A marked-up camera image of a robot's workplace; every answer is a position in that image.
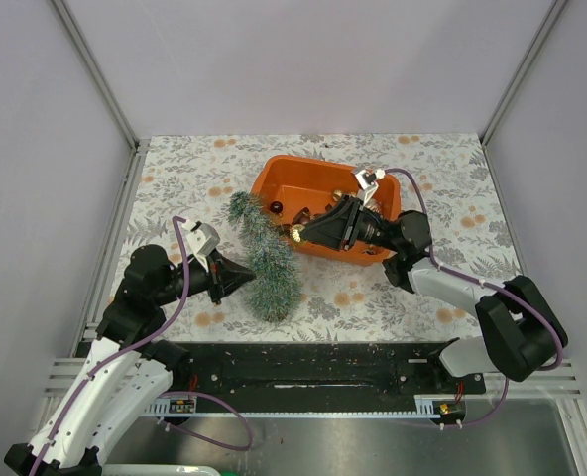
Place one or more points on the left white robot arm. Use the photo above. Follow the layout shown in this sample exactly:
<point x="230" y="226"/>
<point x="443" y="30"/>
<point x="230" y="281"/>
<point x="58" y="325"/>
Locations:
<point x="128" y="365"/>

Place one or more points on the dark glossy bauble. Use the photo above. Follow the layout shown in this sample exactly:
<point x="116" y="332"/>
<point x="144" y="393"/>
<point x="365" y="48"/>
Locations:
<point x="276" y="207"/>

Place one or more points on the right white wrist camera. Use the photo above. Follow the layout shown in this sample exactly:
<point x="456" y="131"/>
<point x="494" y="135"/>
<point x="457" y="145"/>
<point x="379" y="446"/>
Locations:
<point x="368" y="182"/>

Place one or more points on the floral patterned table mat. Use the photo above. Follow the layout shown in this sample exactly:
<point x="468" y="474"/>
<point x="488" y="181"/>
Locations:
<point x="444" y="176"/>

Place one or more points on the orange plastic tray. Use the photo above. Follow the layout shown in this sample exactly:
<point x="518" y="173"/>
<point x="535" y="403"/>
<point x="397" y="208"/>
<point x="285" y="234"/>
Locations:
<point x="298" y="183"/>

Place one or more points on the small frosted christmas tree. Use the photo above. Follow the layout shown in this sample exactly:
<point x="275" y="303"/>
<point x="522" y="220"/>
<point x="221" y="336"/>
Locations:
<point x="275" y="294"/>

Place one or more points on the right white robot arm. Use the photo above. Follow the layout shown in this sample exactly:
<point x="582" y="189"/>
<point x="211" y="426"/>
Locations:
<point x="520" y="334"/>

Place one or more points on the white plastic bin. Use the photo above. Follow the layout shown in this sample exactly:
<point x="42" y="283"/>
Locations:
<point x="157" y="470"/>

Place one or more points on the aluminium frame rail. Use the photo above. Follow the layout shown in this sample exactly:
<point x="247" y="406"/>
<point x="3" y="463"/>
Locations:
<point x="82" y="48"/>

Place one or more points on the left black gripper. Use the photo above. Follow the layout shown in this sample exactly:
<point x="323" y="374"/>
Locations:
<point x="215" y="280"/>

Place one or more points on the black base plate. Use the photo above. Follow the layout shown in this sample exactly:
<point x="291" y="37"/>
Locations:
<point x="320" y="378"/>

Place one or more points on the white slotted cable duct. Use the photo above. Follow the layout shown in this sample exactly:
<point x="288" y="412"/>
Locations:
<point x="164" y="407"/>

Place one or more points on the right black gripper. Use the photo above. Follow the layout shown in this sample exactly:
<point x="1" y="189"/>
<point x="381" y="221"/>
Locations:
<point x="349" y="225"/>

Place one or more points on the gold flower ornament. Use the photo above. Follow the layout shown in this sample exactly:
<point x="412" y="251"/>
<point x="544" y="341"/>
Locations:
<point x="295" y="232"/>

